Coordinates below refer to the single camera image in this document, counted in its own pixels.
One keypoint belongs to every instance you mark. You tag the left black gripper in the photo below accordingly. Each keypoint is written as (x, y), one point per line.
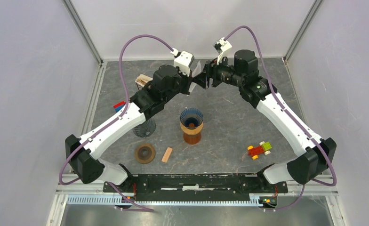
(188, 80)

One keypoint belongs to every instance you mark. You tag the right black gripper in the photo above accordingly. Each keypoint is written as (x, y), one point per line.
(211, 71)

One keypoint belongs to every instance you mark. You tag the white paper coffee filter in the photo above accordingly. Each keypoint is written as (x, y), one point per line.
(196, 72)

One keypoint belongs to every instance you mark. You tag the blue glass dripper cone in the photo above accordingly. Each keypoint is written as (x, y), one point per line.
(191, 116)

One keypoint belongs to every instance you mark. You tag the orange coffee filter box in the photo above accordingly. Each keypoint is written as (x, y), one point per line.
(142, 80)

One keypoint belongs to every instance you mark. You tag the amber glass carafe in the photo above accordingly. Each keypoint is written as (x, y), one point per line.
(192, 139)

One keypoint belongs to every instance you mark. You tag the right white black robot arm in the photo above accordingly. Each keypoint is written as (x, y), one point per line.
(314, 154)

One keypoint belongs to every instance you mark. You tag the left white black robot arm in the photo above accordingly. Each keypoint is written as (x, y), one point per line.
(83, 153)

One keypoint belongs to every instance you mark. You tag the dark smoky glass dripper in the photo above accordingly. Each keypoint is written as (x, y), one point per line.
(145, 129)

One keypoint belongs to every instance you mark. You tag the long wooden block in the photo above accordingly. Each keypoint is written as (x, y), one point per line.
(167, 155)

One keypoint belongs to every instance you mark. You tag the blue red toy block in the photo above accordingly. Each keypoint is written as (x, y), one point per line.
(117, 107)

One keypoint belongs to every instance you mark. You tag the red green toy car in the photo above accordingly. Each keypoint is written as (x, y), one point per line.
(263, 148)

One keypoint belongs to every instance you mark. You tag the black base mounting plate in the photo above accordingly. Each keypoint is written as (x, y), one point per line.
(198, 187)

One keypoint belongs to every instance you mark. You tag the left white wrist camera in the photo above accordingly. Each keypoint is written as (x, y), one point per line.
(182, 61)

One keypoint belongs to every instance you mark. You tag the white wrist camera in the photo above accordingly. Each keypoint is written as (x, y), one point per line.
(223, 47)
(182, 61)

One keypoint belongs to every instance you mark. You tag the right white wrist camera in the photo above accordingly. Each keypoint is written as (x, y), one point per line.
(223, 47)

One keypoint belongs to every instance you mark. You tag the white slotted cable duct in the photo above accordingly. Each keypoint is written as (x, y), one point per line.
(117, 200)

